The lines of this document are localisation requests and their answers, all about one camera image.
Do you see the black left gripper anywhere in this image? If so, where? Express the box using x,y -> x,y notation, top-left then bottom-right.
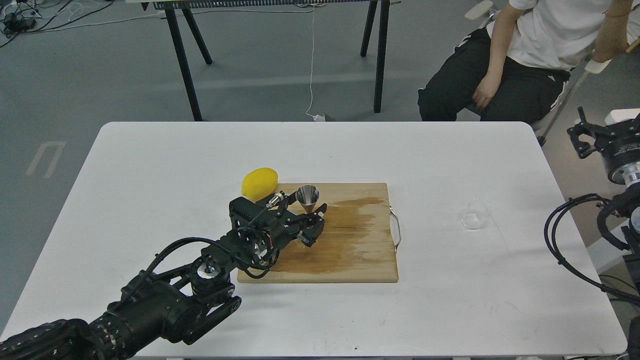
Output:
229,191 -> 328,265

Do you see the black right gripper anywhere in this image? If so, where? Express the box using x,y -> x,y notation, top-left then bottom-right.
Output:
566,106 -> 640,187

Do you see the steel jigger measuring cup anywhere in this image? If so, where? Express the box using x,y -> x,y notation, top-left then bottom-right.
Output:
295,184 -> 320,214

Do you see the clear glass cup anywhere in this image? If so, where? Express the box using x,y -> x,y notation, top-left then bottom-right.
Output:
459,198 -> 492,231

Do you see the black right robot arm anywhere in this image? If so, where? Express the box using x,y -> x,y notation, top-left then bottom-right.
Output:
543,108 -> 640,306

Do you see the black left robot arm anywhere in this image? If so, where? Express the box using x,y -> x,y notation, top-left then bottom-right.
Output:
1,186 -> 328,360

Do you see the wooden cutting board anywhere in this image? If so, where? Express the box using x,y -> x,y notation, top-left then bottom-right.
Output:
237,182 -> 399,284

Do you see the yellow lemon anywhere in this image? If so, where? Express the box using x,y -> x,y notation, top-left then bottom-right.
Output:
241,167 -> 279,203

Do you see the white chair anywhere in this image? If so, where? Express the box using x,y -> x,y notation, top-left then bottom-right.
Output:
465,0 -> 639,128

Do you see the seated person white shirt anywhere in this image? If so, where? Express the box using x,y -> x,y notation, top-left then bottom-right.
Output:
417,0 -> 639,125

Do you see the black trestle table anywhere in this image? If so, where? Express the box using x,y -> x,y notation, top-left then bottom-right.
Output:
107,0 -> 402,122

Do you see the white cable on floor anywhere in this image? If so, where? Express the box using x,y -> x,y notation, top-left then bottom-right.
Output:
304,4 -> 326,122

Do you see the black cable bundle on floor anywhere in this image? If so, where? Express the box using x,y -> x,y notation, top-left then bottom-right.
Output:
0,0 -> 76,48

